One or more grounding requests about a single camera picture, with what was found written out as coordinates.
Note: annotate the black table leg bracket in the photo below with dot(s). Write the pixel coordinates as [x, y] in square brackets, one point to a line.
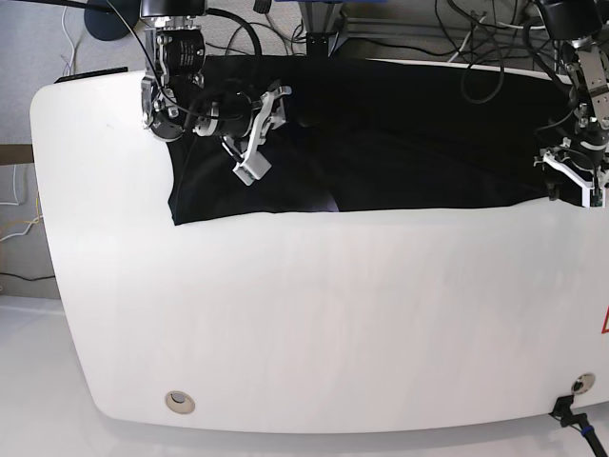
[322, 44]

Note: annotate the black round stand base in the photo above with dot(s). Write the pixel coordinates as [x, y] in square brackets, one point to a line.
[103, 24]

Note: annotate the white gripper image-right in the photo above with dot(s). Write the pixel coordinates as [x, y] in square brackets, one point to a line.
[580, 161]

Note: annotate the silver table grommet right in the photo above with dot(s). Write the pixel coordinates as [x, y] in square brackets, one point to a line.
[583, 383]

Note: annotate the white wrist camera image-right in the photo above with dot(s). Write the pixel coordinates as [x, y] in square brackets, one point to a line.
[593, 196]

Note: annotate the silver table grommet left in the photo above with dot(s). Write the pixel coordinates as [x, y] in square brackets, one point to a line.
[179, 402]

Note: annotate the black T-shirt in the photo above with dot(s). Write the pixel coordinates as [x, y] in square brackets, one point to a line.
[370, 135]

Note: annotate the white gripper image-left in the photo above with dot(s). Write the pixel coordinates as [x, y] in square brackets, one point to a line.
[244, 136]

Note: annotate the silver table grommet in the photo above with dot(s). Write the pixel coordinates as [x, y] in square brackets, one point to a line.
[583, 383]
[179, 402]

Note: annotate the black clamp with cable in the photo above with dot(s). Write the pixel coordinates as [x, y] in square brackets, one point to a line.
[563, 413]

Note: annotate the red warning triangle sticker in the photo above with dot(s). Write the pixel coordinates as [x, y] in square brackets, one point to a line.
[605, 326]

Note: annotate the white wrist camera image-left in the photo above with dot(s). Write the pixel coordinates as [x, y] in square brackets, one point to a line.
[251, 169]

